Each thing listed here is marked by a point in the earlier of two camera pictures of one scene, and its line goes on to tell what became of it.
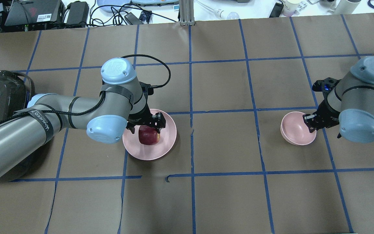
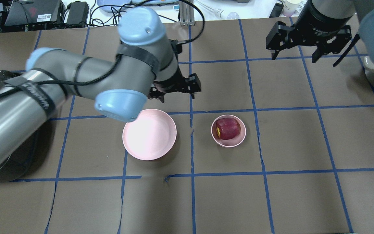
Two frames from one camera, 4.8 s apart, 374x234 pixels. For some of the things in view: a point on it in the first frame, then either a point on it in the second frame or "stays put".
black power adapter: [78, 11] stays put
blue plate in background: [112, 2] stays put
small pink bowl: [294, 130] -> [231, 142]
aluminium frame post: [186, 11] stays put
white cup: [290, 7] stays put
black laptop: [22, 12] stays put
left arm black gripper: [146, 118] -> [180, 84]
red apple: [148, 135] -> [227, 128]
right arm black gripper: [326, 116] -> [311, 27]
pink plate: [167, 139] stays put
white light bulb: [220, 14] stays put
